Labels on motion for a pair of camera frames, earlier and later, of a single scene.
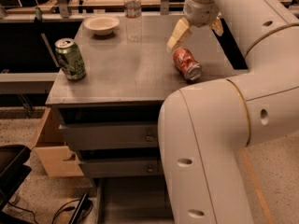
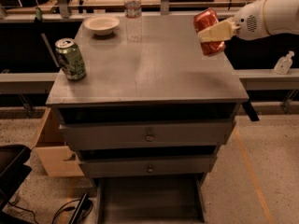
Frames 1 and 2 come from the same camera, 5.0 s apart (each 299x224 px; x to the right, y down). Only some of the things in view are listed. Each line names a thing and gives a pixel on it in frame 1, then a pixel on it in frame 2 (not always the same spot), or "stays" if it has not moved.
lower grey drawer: (121, 167) stays
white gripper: (201, 15) to (249, 21)
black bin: (13, 171) stays
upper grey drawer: (83, 136) stays
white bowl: (101, 24) stays
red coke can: (187, 63) to (205, 18)
